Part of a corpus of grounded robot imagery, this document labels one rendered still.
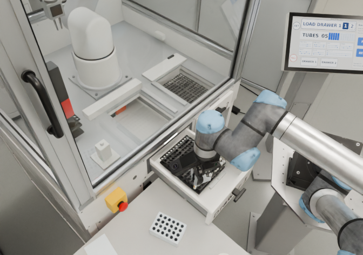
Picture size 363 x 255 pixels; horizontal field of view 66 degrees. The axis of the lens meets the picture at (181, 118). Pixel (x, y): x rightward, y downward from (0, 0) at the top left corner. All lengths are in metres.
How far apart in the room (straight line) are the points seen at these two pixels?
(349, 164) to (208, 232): 0.66
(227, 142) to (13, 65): 0.52
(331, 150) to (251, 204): 1.49
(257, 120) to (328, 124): 2.21
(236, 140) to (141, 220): 0.63
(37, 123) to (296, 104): 1.67
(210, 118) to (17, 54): 0.47
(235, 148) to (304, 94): 1.29
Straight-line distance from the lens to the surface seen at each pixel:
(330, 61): 1.77
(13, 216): 2.31
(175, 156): 1.22
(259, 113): 0.75
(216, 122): 0.77
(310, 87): 1.96
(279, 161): 1.48
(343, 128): 2.99
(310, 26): 1.74
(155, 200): 1.27
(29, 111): 0.69
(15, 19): 0.60
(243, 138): 0.75
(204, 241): 1.21
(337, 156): 0.75
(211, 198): 1.20
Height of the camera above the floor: 1.90
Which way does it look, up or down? 48 degrees down
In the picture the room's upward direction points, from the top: 4 degrees clockwise
